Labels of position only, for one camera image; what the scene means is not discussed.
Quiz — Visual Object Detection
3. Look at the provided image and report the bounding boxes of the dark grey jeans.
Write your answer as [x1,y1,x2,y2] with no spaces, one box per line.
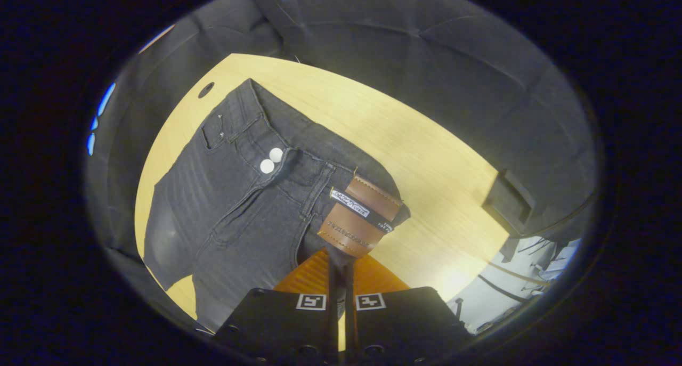
[143,78,412,335]

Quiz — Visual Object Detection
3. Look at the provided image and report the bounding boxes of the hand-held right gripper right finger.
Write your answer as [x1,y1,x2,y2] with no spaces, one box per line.
[344,254,475,365]

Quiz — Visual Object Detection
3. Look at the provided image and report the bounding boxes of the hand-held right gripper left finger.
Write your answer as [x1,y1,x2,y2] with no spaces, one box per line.
[212,248,342,365]

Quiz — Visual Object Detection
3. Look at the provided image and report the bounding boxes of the black backdrop cloth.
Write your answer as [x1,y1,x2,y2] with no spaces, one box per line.
[85,0,597,329]

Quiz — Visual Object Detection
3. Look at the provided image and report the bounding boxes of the black box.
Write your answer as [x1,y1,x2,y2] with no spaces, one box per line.
[482,169,536,239]

